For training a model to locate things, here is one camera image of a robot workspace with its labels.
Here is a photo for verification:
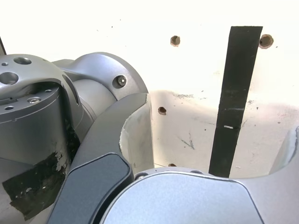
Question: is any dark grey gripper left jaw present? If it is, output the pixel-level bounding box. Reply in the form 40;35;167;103
46;92;155;224

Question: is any black tape strip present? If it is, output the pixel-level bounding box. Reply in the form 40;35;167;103
208;25;263;178

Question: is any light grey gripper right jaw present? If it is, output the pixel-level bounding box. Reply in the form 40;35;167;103
100;125;299;224

